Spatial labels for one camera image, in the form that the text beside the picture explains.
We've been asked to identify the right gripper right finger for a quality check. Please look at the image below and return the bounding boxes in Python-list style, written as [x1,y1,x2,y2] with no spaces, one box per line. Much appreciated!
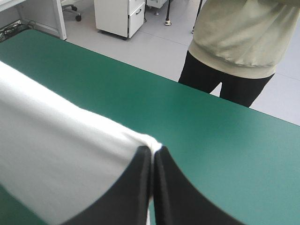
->
[153,146,247,225]

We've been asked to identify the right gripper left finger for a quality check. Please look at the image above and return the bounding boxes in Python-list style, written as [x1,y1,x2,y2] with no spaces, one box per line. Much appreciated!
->
[67,145,152,225]

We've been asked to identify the white T-shirt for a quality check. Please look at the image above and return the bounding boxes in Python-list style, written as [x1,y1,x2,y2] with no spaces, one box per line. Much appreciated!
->
[0,60,163,225]

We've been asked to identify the person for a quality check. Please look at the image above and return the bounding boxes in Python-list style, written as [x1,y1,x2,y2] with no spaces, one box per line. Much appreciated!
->
[177,0,300,108]

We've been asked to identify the white drawer cabinet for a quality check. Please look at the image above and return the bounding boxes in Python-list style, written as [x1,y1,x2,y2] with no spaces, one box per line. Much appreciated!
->
[93,0,147,41]

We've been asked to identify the black pole stand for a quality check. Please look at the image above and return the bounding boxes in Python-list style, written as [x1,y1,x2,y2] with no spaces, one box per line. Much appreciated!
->
[164,0,173,26]

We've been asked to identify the office chair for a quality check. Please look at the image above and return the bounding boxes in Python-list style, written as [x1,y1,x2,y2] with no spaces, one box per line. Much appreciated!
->
[60,0,83,23]

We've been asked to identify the white desk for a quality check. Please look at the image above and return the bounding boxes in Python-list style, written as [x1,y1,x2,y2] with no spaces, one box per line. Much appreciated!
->
[0,0,68,41]

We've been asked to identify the black floor cables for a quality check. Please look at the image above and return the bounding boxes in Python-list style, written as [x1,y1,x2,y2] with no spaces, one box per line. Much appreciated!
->
[0,20,36,43]

